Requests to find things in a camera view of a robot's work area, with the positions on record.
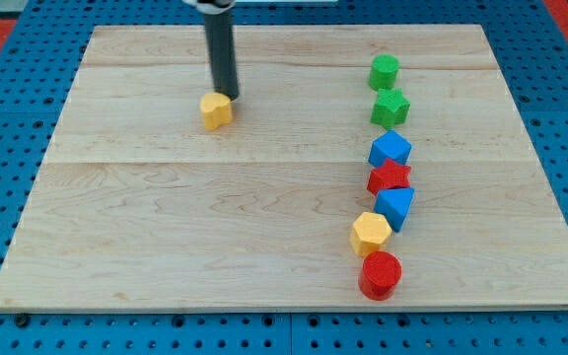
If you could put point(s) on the red star block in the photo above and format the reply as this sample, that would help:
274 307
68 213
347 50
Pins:
390 175

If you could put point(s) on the green star block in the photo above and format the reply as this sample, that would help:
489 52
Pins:
390 108

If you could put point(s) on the yellow heart block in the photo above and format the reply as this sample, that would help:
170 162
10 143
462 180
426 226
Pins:
216 110

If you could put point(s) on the yellow hexagon block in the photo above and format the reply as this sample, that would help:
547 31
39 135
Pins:
369 233

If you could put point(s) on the blue cube block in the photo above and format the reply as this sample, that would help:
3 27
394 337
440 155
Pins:
390 145

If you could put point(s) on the blue triangle block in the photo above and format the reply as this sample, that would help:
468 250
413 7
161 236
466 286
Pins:
395 205

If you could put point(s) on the red cylinder block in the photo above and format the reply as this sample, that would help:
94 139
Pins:
381 272

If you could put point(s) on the wooden board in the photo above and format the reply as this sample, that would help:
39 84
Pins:
137 208

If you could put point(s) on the green cylinder block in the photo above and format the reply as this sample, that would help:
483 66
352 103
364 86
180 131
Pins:
383 72

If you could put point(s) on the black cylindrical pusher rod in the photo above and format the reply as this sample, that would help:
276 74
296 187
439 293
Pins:
218 25

